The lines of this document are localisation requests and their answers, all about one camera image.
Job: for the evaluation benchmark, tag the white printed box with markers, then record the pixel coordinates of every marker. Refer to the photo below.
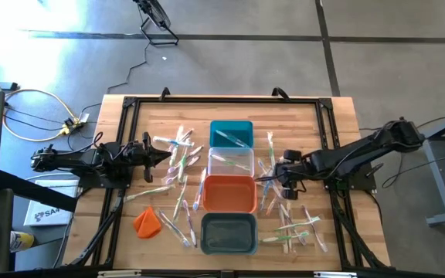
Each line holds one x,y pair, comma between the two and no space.
48,216

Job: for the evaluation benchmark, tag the yellow white can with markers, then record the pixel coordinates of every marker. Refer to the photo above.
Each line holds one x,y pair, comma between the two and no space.
21,241

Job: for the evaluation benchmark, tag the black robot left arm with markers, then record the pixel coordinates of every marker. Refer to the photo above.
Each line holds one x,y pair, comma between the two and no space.
75,158

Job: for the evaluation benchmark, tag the bright blue plastic bin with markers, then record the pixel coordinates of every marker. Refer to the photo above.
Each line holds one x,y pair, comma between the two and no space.
243,131

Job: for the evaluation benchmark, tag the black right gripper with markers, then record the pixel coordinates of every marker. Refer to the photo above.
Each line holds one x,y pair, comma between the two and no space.
312,166

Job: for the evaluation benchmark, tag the black floor fan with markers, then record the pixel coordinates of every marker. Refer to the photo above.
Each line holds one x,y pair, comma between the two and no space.
157,13

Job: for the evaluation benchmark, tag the yellow power plug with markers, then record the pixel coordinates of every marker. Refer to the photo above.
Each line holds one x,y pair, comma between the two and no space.
70,126

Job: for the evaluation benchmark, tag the orange folded cloth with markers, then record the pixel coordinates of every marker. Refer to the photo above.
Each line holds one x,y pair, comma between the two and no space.
147,226

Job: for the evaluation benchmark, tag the orange plastic bin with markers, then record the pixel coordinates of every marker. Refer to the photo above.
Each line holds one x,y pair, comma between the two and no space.
228,195

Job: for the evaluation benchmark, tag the white metal bracket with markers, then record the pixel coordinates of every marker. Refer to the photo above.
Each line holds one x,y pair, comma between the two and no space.
334,275
118,274

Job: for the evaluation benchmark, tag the clear translucent plastic bin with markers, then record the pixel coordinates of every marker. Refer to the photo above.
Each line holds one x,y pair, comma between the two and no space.
222,170

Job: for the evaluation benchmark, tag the dark slate plastic bin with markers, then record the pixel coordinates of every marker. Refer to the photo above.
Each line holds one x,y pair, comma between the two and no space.
228,235

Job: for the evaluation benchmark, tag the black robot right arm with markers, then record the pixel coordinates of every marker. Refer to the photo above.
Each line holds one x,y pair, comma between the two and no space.
361,150

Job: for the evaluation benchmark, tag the green toothbrush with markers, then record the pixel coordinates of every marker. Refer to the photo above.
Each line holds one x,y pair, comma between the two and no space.
271,150
299,224
175,156
230,162
149,193
284,237
183,166
180,199

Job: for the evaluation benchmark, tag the grey metal table frame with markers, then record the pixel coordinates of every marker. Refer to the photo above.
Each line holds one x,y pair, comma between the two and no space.
440,181

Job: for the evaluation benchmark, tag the black aluminium table frame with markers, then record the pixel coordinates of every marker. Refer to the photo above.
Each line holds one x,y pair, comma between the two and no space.
226,100

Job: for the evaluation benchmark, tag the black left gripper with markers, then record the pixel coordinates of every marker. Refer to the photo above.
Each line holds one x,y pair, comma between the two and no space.
136,156

